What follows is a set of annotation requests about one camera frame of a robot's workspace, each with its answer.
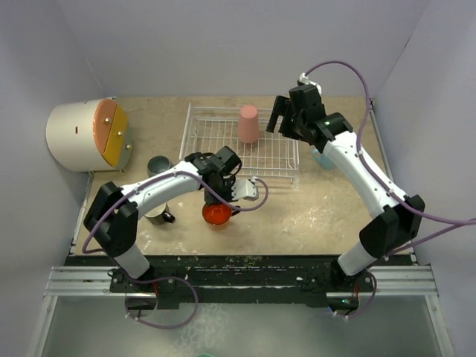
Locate grey-blue round mug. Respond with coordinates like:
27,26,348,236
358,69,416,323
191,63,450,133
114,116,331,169
147,155,173,178

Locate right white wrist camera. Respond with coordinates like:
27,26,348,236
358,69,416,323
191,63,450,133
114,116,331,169
297,72,322,94

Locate aluminium frame rails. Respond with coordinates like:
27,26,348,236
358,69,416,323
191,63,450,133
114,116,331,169
28,97,457,357

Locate round cream drawer cabinet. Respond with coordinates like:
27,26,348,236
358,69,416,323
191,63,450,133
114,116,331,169
45,97,132,172

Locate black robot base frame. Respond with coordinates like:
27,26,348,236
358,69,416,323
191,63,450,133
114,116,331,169
65,254,414,309

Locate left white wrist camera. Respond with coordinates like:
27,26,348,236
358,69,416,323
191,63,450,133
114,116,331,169
231,179,259,202

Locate pink tumbler cup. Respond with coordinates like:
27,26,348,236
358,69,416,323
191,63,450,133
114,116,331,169
237,105,260,144

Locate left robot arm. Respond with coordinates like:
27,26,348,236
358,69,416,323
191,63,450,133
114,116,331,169
83,146,242,292

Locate light blue mug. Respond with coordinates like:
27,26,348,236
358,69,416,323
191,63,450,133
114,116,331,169
312,149,335,170

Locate white wire dish rack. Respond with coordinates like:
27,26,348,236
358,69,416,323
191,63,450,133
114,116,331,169
179,104,300,180

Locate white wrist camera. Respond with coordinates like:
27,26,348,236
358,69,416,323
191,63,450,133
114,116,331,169
297,72,322,94
231,179,259,202

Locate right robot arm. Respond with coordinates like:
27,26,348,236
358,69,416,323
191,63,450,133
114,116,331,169
266,84,425,291

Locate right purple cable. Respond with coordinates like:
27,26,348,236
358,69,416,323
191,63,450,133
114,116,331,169
304,61,476,321

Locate orange cup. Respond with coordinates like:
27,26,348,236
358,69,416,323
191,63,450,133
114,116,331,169
202,203,239,227

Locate black faceted mug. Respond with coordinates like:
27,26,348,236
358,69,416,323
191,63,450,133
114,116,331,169
144,203,176,225

